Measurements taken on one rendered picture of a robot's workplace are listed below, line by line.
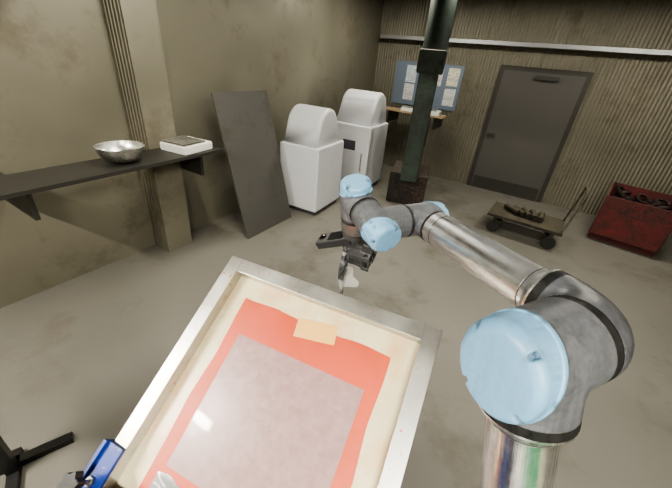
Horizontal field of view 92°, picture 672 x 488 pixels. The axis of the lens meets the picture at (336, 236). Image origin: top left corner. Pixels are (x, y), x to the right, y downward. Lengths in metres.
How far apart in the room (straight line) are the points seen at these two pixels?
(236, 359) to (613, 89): 6.64
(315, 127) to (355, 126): 1.23
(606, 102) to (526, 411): 6.61
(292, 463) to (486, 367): 0.50
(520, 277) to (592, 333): 0.15
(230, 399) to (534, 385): 0.65
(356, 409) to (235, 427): 0.27
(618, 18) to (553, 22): 0.80
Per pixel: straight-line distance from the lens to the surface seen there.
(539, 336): 0.43
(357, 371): 0.80
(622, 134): 7.00
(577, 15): 6.93
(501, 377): 0.44
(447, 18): 5.43
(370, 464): 0.79
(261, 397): 0.84
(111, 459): 0.95
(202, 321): 0.92
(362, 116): 5.62
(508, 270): 0.61
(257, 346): 0.87
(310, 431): 0.81
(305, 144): 4.55
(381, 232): 0.67
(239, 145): 4.09
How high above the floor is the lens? 2.07
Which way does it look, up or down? 29 degrees down
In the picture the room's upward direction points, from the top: 5 degrees clockwise
